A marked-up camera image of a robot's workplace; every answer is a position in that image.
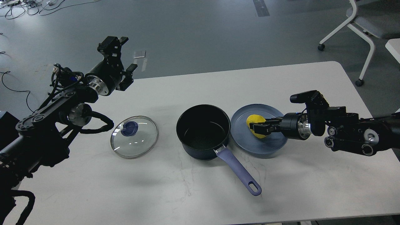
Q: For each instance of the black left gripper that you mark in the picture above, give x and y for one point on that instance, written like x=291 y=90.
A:
x=107 y=74

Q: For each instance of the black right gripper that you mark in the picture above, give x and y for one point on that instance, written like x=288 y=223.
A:
x=292 y=125

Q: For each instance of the glass pot lid blue knob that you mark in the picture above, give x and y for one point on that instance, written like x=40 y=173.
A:
x=134 y=137

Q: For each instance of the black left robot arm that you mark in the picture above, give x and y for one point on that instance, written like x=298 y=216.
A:
x=45 y=135

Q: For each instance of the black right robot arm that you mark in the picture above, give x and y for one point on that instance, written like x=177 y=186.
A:
x=346 y=131

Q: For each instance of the blue round plate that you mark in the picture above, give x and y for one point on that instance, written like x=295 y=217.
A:
x=243 y=136

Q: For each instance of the black box at left edge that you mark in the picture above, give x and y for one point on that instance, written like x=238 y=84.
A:
x=8 y=131

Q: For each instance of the white table corner right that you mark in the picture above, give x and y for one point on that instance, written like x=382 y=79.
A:
x=393 y=46

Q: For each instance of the white office chair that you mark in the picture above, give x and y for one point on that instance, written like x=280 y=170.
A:
x=379 y=19

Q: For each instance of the dark blue saucepan purple handle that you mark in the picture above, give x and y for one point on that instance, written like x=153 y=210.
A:
x=203 y=131

